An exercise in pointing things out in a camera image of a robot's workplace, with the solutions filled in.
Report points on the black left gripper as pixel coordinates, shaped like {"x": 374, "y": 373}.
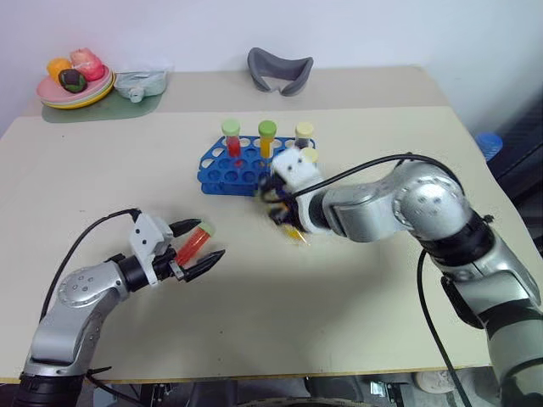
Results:
{"x": 167, "y": 267}

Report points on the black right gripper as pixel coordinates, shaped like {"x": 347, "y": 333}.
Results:
{"x": 286, "y": 210}

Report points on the red test tube green cap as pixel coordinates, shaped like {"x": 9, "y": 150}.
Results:
{"x": 233, "y": 142}
{"x": 193, "y": 246}

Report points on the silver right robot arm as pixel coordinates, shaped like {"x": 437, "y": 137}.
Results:
{"x": 432, "y": 207}

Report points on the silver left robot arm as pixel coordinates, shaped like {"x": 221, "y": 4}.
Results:
{"x": 63, "y": 326}

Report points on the blue test tube rack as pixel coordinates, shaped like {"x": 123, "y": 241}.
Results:
{"x": 225, "y": 174}

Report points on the test tube pale yellow cap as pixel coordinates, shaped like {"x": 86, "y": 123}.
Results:
{"x": 309, "y": 155}

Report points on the orange test tube green cap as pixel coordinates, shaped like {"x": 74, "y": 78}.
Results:
{"x": 267, "y": 140}

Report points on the dark test tube yellow cap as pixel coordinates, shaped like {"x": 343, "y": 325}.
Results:
{"x": 304, "y": 131}

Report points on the grey curved foam pad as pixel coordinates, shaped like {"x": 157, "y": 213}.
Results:
{"x": 263, "y": 70}

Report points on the green table mat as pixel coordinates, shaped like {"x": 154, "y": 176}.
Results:
{"x": 127, "y": 108}

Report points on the pale green plastic pouch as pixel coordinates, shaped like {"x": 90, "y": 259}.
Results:
{"x": 142, "y": 80}

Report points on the stack of coloured plates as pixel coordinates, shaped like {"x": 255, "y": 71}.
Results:
{"x": 95, "y": 101}

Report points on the light green plate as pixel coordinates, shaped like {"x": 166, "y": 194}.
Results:
{"x": 91, "y": 98}

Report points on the dark rounded shape under table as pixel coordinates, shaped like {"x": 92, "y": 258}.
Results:
{"x": 335, "y": 388}

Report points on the dark brown toy food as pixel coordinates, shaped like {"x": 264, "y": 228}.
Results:
{"x": 72, "y": 80}

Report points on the pink toy food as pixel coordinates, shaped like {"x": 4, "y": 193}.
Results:
{"x": 87, "y": 63}

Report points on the pink plate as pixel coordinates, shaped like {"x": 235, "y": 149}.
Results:
{"x": 48, "y": 89}

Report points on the blue ribbed cap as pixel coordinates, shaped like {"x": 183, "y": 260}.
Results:
{"x": 488, "y": 146}

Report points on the orange toy food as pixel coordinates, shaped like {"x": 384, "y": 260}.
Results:
{"x": 57, "y": 68}

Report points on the white round object under table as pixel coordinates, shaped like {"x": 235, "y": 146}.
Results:
{"x": 434, "y": 381}

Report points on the black object beside table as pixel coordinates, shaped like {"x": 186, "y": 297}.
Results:
{"x": 519, "y": 161}

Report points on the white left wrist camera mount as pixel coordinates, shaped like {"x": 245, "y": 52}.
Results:
{"x": 146, "y": 237}

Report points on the metal bracket under table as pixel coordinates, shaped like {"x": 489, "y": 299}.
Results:
{"x": 388, "y": 390}

